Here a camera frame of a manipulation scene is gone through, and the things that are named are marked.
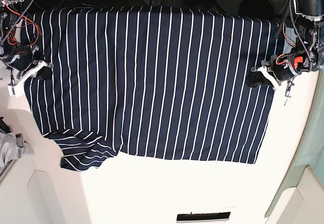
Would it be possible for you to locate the grey cloth pile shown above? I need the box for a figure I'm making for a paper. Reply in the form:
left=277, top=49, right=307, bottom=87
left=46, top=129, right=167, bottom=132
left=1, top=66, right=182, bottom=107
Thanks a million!
left=1, top=117, right=34, bottom=172

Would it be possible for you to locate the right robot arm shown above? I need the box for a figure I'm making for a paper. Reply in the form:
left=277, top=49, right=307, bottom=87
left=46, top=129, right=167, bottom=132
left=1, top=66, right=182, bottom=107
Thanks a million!
left=1, top=0, right=53, bottom=86

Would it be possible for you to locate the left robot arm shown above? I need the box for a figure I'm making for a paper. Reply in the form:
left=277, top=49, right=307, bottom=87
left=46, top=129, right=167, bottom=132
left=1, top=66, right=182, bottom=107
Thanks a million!
left=247, top=0, right=323, bottom=97

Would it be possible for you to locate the green fabric at right edge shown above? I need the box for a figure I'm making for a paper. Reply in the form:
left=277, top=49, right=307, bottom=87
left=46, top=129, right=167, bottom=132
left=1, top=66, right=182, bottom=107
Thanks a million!
left=265, top=70, right=323, bottom=217

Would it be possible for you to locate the navy white striped t-shirt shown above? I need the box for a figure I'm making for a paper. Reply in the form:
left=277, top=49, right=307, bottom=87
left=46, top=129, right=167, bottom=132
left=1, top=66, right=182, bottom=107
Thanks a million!
left=24, top=7, right=284, bottom=171

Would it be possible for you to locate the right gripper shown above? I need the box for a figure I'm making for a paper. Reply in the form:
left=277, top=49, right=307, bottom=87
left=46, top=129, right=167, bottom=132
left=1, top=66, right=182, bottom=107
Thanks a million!
left=1, top=45, right=53, bottom=85

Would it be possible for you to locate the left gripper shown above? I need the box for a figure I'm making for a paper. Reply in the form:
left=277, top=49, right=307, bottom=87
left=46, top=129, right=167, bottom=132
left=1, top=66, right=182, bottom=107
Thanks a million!
left=247, top=52, right=319, bottom=91

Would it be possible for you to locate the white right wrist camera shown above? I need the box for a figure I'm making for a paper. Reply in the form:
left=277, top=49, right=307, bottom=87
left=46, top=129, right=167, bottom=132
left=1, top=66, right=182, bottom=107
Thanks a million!
left=7, top=83, right=25, bottom=97

